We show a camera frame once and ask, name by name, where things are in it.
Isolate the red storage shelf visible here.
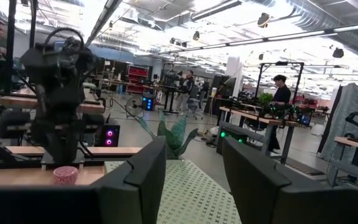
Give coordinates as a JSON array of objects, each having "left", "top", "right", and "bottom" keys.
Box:
[{"left": 126, "top": 64, "right": 150, "bottom": 94}]

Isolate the computer with pink lights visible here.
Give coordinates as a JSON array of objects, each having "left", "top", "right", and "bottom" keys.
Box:
[{"left": 99, "top": 118, "right": 121, "bottom": 147}]

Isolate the computer with green lights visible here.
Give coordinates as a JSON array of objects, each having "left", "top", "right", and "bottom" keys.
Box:
[{"left": 216, "top": 124, "right": 251, "bottom": 156}]

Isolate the black background rig frame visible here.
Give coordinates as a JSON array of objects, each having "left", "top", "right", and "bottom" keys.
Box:
[{"left": 255, "top": 61, "right": 305, "bottom": 103}]

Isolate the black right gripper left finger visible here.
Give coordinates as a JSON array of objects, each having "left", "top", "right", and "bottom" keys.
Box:
[{"left": 90, "top": 136, "right": 167, "bottom": 224}]

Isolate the round floor fan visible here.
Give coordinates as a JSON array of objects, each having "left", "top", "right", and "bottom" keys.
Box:
[{"left": 125, "top": 95, "right": 145, "bottom": 119}]

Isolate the green plant in white pot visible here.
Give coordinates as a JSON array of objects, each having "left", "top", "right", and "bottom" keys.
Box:
[{"left": 135, "top": 113, "right": 198, "bottom": 160}]

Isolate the small green potted plant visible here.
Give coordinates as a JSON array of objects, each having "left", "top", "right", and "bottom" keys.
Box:
[{"left": 257, "top": 92, "right": 273, "bottom": 108}]

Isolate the green perforated metal shelf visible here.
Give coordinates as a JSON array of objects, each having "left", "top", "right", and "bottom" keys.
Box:
[{"left": 104, "top": 159, "right": 242, "bottom": 224}]

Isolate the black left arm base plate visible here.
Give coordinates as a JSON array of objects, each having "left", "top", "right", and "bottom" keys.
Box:
[{"left": 40, "top": 151, "right": 85, "bottom": 166}]

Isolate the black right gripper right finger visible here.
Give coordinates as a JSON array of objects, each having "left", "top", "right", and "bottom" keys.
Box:
[{"left": 222, "top": 136, "right": 358, "bottom": 224}]

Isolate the wooden work table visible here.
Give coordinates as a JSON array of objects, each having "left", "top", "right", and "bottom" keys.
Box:
[
  {"left": 0, "top": 93, "right": 105, "bottom": 114},
  {"left": 219, "top": 106, "right": 300, "bottom": 164},
  {"left": 334, "top": 136, "right": 358, "bottom": 153}
]

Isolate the computer with blue lights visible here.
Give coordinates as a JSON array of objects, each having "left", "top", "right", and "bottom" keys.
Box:
[{"left": 141, "top": 95, "right": 155, "bottom": 112}]

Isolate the grey curtain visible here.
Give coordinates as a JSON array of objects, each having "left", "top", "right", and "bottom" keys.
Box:
[{"left": 318, "top": 83, "right": 358, "bottom": 162}]

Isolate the long ceiling light bar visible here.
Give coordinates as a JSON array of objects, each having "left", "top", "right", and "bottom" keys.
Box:
[{"left": 135, "top": 21, "right": 358, "bottom": 57}]

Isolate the grey office chair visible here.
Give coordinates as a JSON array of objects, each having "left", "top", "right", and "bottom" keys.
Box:
[{"left": 187, "top": 85, "right": 203, "bottom": 121}]

